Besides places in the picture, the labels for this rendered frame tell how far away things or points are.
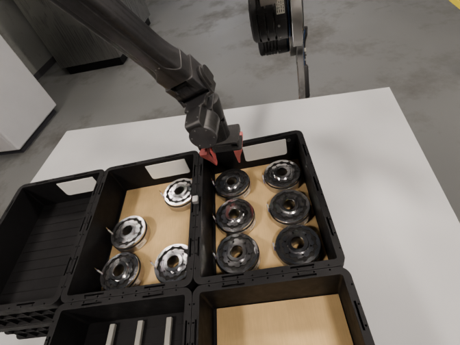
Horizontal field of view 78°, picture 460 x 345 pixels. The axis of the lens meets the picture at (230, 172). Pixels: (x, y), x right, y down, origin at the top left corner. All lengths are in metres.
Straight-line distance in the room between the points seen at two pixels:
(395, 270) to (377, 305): 0.11
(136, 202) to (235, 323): 0.48
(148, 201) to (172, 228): 0.14
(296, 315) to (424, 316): 0.31
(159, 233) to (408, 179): 0.77
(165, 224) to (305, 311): 0.43
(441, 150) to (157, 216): 1.80
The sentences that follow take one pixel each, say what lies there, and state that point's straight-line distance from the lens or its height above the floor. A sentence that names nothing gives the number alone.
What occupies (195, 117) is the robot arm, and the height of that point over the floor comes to 1.16.
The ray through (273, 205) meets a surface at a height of 0.86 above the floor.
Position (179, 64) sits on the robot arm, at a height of 1.25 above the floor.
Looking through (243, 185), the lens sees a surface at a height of 0.86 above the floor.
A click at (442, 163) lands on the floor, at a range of 2.11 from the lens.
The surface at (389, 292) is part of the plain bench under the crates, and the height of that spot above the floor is 0.70.
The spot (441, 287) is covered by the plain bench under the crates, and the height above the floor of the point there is 0.70.
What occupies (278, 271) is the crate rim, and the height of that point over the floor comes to 0.93.
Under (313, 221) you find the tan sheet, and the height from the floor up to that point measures 0.83.
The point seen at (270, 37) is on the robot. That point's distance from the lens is 0.95.
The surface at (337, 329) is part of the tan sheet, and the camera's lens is 0.65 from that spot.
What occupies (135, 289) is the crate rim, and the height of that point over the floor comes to 0.93.
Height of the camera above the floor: 1.47
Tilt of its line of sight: 46 degrees down
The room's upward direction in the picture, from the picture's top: 19 degrees counter-clockwise
